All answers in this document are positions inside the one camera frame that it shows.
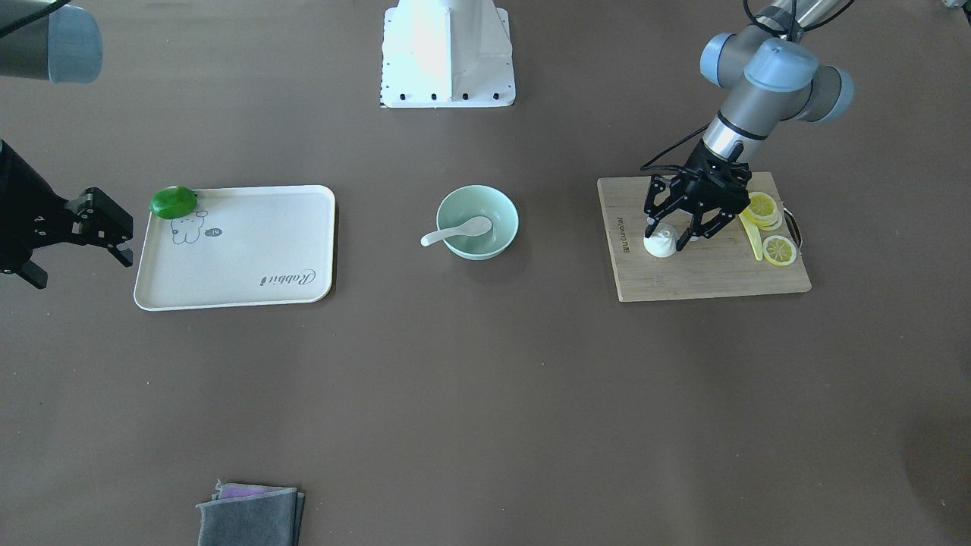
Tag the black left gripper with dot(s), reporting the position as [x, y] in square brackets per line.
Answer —
[699, 168]

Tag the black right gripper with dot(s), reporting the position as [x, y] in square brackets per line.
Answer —
[23, 214]

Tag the white ceramic spoon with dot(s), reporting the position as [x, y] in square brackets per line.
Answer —
[474, 227]

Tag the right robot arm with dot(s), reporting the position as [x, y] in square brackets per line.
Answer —
[59, 43]

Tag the bamboo cutting board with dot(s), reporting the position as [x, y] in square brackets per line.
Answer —
[723, 266]

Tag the upper lemon slice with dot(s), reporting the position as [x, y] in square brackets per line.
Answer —
[763, 210]

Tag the lemon slice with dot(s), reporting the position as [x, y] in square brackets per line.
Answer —
[763, 210]
[779, 250]

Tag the lower lemon slice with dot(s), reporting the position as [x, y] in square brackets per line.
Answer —
[779, 250]

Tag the green lime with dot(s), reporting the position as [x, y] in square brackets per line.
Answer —
[173, 202]

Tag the cream rabbit tray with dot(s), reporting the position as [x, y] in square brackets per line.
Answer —
[248, 246]

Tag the grey folded cloth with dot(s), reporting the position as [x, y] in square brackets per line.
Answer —
[244, 514]

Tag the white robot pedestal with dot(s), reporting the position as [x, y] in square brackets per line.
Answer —
[447, 54]

